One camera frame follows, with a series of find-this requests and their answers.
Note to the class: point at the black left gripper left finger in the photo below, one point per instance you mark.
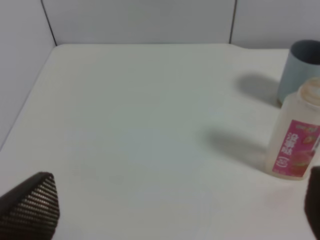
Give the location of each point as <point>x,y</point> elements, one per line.
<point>30,211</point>

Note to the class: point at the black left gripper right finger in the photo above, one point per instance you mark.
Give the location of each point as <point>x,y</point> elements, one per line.
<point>312,202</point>

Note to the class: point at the clear bottle with pink label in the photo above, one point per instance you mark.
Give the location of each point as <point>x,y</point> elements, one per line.
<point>294,146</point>

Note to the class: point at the teal plastic cup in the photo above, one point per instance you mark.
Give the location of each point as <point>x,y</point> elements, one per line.
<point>303,63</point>

